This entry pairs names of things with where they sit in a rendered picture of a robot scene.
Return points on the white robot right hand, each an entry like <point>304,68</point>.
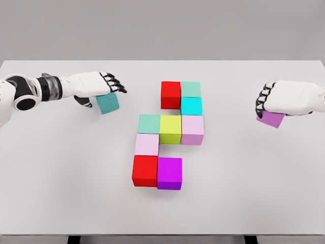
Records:
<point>287,97</point>

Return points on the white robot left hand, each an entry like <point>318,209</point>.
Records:
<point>89,85</point>

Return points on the violet cube block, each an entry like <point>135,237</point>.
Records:
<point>273,119</point>

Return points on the teal cube block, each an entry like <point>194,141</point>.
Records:
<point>108,103</point>

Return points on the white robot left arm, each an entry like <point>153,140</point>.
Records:
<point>28,91</point>

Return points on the mint green cube block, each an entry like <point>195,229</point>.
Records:
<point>149,123</point>
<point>191,89</point>

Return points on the red cube block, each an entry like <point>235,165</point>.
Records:
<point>144,170</point>
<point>170,94</point>

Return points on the pale pink cube block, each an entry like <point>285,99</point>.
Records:
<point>147,144</point>
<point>192,129</point>

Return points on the yellow-green cube block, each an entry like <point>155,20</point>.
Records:
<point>170,129</point>

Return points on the cyan cube block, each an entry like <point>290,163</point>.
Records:
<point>191,106</point>

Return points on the bright magenta cube block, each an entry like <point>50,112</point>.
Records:
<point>169,172</point>

